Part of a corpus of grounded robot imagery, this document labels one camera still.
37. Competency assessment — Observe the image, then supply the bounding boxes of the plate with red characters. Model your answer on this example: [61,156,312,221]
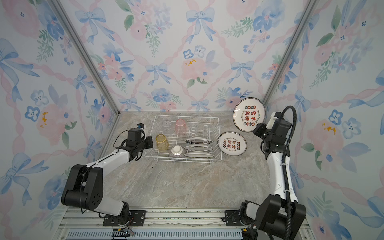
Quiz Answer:
[233,97,266,133]
[218,132,247,157]

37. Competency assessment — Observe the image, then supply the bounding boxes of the white wire dish rack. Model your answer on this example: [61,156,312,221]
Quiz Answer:
[145,115,222,164]

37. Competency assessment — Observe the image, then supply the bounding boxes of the green rimmed white plate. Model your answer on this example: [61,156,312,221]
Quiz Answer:
[185,137,213,145]

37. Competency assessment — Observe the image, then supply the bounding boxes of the white plate with clover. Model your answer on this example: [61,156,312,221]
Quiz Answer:
[185,144,214,151]

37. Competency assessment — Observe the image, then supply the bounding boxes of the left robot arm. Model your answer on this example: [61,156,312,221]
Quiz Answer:
[61,123,153,226]

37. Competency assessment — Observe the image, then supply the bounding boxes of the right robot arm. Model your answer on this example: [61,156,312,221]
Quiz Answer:
[239,112,307,240]

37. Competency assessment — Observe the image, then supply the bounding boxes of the yellow glass cup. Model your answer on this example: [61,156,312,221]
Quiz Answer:
[156,134,169,152]

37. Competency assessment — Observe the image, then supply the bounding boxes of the clear glass cup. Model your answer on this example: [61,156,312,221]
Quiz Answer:
[162,120,172,129]

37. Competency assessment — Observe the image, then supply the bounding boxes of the pink glass cup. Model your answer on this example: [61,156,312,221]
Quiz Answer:
[175,119,187,135]

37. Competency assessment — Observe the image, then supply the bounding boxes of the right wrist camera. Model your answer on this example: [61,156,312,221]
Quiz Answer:
[266,112,279,130]

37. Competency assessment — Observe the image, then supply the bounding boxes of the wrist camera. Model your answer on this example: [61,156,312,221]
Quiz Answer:
[266,112,279,130]
[137,123,145,129]

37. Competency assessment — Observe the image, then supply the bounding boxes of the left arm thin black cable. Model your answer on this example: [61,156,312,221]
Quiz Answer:
[112,129,130,151]

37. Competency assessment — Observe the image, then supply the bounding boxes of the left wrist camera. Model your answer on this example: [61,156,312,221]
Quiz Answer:
[137,123,145,129]

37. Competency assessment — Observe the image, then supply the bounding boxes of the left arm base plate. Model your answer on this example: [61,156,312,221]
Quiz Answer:
[103,210,146,227]

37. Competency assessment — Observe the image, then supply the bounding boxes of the aluminium rail frame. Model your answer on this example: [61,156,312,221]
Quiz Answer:
[50,206,316,240]

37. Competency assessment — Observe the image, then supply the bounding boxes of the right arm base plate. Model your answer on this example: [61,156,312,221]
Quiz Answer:
[224,209,267,227]

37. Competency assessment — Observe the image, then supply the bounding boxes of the right aluminium corner post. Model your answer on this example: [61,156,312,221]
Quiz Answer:
[263,0,318,107]

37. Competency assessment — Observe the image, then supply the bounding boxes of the aluminium corner post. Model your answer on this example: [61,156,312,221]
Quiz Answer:
[263,0,318,107]
[49,0,121,116]

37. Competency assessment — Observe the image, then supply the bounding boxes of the left aluminium corner post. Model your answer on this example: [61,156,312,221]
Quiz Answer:
[49,0,121,116]

